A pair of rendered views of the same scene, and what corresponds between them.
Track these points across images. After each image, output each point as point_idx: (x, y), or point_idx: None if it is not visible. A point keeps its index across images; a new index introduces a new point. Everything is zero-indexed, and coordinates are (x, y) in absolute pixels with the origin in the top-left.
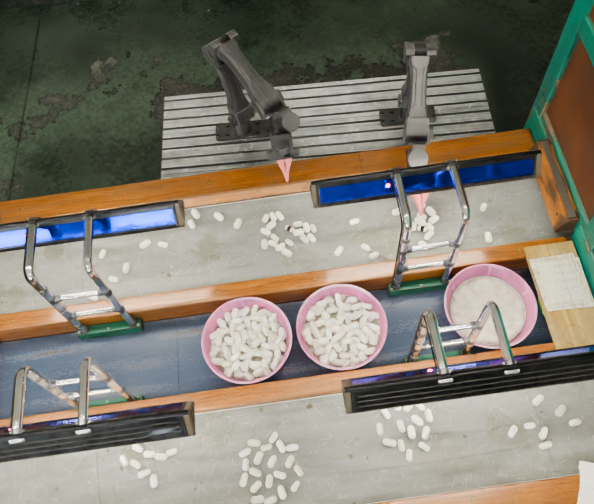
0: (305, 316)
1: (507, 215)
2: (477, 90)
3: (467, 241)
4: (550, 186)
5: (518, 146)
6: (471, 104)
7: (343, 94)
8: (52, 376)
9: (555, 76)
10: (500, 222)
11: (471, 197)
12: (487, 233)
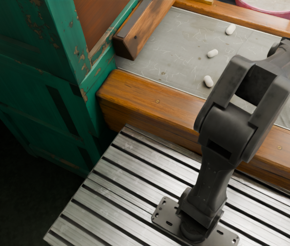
0: None
1: (195, 40)
2: (77, 206)
3: (250, 38)
4: (155, 8)
5: (127, 81)
6: (103, 192)
7: None
8: None
9: (72, 10)
10: (206, 38)
11: (214, 69)
12: (231, 29)
